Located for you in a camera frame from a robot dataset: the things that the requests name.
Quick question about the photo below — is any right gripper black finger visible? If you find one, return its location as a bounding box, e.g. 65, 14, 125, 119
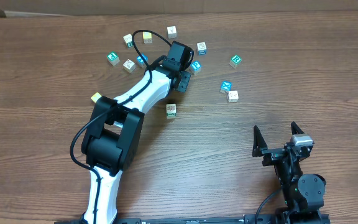
252, 125, 268, 157
290, 121, 304, 135

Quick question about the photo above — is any blue P block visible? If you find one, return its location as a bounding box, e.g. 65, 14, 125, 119
190, 61, 202, 75

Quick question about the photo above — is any blue sided block picture top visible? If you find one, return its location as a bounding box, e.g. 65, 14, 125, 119
197, 42, 207, 55

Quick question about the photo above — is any green 4 block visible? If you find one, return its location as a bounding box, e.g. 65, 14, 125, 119
166, 104, 177, 119

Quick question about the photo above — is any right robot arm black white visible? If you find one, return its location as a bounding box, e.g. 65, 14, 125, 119
252, 122, 331, 224

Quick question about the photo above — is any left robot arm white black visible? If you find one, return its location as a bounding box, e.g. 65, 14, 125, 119
80, 41, 194, 223

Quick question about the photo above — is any plain wooden block back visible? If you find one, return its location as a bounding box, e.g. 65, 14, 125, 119
167, 26, 177, 39

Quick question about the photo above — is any yellow top block back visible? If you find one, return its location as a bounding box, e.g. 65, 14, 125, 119
142, 32, 152, 44

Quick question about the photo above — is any yellow block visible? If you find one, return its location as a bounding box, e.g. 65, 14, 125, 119
91, 92, 102, 103
142, 32, 152, 44

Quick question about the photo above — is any blue H block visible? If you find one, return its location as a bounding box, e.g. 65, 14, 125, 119
137, 54, 148, 68

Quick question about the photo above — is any blue X block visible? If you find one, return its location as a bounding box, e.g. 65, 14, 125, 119
219, 80, 232, 94

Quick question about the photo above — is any plain block beside X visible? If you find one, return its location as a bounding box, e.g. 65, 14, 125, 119
227, 90, 239, 103

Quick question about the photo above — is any plain picture block left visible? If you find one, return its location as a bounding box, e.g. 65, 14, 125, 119
123, 59, 136, 73

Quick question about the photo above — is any green R block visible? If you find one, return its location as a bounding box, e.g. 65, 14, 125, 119
229, 55, 242, 68

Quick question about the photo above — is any green number block top-left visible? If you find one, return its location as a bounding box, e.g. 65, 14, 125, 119
123, 34, 133, 48

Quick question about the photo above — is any green letter block left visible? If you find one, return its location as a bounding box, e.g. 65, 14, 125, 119
107, 52, 120, 66

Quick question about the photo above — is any yellow block front left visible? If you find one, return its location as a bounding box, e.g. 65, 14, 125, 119
91, 92, 102, 103

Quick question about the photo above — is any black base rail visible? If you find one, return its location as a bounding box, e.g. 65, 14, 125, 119
54, 215, 331, 224

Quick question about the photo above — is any cardboard wall panel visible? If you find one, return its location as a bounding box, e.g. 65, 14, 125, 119
0, 0, 358, 17

